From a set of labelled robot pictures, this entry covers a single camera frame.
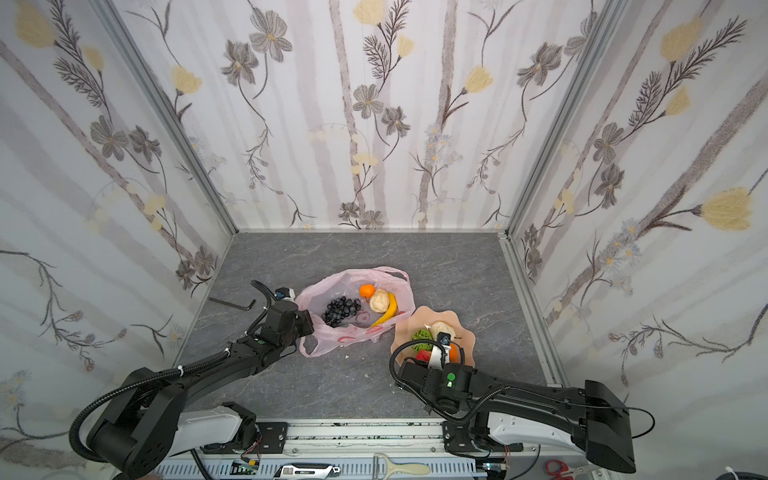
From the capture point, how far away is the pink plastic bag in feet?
2.81

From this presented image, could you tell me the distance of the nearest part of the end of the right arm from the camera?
54 centimetres

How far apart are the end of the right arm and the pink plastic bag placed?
0.92ft
